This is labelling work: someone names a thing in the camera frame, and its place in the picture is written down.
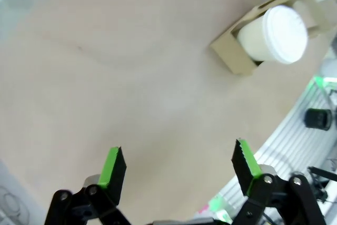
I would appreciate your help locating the white plastic cup lid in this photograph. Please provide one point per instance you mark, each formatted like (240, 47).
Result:
(287, 34)

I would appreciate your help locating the black cylindrical cap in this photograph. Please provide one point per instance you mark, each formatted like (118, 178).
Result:
(318, 118)

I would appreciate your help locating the brown cardboard cup carrier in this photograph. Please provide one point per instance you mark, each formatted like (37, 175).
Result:
(231, 53)

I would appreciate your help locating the green and pink packet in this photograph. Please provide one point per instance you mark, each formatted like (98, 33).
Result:
(219, 209)

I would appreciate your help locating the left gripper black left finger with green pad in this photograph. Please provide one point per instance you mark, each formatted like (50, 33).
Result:
(116, 175)

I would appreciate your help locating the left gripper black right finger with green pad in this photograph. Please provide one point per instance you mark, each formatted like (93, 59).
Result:
(243, 168)

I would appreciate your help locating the silver aluminium frame rail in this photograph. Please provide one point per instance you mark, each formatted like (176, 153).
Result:
(297, 140)

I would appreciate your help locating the white paper cup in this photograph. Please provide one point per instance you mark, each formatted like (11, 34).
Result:
(254, 39)

